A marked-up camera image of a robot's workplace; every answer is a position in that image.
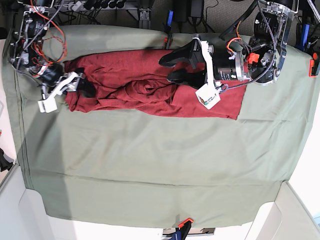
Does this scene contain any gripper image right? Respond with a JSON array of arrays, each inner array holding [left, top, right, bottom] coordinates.
[[158, 34, 250, 93]]

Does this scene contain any green table cloth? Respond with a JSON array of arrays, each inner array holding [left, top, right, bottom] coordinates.
[[1, 24, 320, 229]]

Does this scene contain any metal table leg bracket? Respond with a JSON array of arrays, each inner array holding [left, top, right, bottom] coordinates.
[[138, 8, 151, 30]]

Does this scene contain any orange clamp right edge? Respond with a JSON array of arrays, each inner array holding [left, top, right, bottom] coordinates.
[[308, 52, 320, 78]]

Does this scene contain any blue clamp top right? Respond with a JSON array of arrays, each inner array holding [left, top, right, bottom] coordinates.
[[295, 24, 310, 52]]

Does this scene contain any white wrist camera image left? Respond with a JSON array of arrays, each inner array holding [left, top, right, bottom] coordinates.
[[37, 98, 58, 113]]

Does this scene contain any blue clamp top middle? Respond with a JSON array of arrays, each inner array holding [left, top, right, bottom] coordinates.
[[163, 10, 174, 50]]

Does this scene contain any white bin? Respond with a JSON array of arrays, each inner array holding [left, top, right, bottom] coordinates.
[[0, 163, 76, 240], [245, 181, 320, 240]]

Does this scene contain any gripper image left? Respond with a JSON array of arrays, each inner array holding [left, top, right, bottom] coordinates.
[[37, 63, 97, 100]]

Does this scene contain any white bin bottom right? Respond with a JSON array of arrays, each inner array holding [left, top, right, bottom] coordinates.
[[245, 181, 320, 240]]

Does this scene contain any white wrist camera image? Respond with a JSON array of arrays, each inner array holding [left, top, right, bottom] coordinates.
[[37, 98, 58, 113], [195, 83, 221, 110]]

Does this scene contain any white power strip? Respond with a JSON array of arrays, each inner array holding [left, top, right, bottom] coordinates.
[[61, 0, 85, 12]]

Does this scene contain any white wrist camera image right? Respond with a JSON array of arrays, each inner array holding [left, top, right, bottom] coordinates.
[[195, 83, 221, 110]]

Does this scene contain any blue orange clamp bottom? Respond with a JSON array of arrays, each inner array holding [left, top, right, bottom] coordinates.
[[170, 217, 194, 240]]

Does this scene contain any red long-sleeve T-shirt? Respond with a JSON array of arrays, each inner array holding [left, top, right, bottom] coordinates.
[[64, 49, 246, 120]]

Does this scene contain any black clamp left edge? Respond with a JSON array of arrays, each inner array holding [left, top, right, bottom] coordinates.
[[0, 148, 13, 172]]

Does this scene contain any white bin bottom left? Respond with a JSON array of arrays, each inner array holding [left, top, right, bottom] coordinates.
[[0, 163, 76, 240]]

